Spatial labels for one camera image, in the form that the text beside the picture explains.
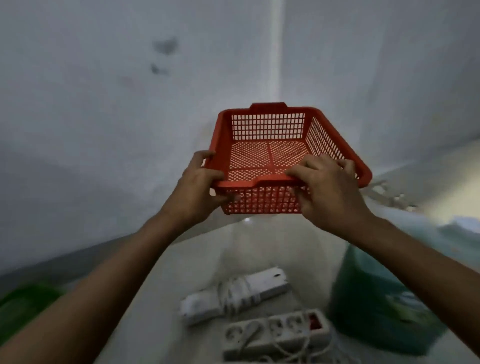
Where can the person's right hand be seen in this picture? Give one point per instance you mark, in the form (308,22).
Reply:
(330,195)

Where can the person's left hand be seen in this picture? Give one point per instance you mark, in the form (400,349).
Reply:
(195,198)

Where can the red plastic basket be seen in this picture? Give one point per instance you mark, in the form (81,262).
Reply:
(262,157)

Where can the green dish soap jug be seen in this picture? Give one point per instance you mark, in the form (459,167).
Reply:
(375,307)

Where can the white power strip red switch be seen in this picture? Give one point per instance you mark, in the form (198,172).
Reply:
(262,333)

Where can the green plastic basket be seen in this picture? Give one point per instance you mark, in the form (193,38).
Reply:
(22,311)

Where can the person's left forearm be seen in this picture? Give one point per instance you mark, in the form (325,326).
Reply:
(97,292)

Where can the person's right forearm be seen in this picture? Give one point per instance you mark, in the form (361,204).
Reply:
(420,266)

